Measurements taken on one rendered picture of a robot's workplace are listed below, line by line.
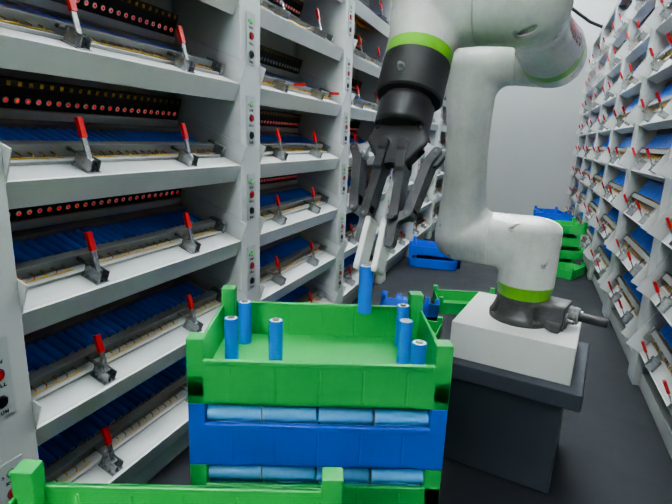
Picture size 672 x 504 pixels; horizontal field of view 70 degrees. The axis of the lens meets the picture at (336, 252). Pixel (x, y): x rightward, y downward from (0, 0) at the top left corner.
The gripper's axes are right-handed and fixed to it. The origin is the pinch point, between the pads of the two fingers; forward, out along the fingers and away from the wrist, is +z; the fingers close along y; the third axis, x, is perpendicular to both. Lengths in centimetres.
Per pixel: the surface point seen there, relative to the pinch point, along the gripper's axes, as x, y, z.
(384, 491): -3.7, -7.1, 29.0
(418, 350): -0.3, -8.5, 11.7
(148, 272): -13, 52, 10
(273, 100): -44, 60, -46
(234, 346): 3.9, 14.5, 16.9
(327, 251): -113, 70, -17
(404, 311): -10.6, -2.3, 6.8
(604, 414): -116, -35, 18
